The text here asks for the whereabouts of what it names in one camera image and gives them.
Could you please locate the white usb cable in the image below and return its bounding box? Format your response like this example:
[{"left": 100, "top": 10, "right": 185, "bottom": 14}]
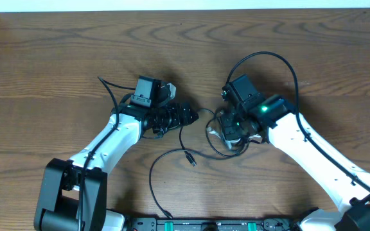
[{"left": 206, "top": 126, "right": 263, "bottom": 151}]

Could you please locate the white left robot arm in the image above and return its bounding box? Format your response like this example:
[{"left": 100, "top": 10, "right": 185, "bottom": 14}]
[{"left": 33, "top": 76, "right": 198, "bottom": 230}]

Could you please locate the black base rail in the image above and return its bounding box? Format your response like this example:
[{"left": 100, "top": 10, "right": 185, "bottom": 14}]
[{"left": 122, "top": 218, "right": 301, "bottom": 231}]

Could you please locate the thin black cable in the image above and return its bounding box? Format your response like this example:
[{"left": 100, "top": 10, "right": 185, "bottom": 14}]
[{"left": 148, "top": 108, "right": 250, "bottom": 219}]

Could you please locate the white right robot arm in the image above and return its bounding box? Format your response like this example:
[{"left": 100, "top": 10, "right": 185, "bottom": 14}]
[{"left": 220, "top": 75, "right": 370, "bottom": 230}]

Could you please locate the left camera black cable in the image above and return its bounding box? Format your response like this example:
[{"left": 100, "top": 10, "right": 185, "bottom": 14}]
[{"left": 77, "top": 76, "right": 137, "bottom": 231}]

